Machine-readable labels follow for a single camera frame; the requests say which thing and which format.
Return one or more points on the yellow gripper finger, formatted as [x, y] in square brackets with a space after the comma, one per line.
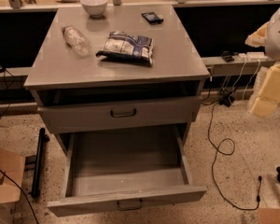
[266, 91]
[258, 38]

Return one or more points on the blue chip bag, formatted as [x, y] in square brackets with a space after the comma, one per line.
[124, 47]

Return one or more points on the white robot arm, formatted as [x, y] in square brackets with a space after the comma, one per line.
[272, 47]

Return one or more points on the grey drawer cabinet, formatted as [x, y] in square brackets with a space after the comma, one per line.
[60, 77]

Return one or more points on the open grey lower drawer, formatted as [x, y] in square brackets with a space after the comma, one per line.
[103, 167]

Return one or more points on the white power strip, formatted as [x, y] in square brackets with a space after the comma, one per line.
[252, 56]

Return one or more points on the black device on ledge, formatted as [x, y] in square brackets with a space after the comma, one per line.
[226, 56]

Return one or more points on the black power adapter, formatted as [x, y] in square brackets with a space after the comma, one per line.
[227, 100]

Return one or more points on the small black box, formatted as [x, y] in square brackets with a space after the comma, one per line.
[152, 18]

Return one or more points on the white bowl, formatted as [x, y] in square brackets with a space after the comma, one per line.
[94, 8]

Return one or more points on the clear plastic bottle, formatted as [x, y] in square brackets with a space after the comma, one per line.
[79, 43]

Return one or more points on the black bar on floor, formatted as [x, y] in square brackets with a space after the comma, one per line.
[42, 140]

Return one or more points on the cardboard box left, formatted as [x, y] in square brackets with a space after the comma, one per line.
[11, 175]

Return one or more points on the black upper drawer handle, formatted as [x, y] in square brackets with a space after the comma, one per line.
[125, 114]

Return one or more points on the black drawer handle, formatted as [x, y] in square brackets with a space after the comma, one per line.
[125, 114]
[129, 205]

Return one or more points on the black lower drawer handle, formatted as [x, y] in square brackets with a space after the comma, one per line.
[129, 205]

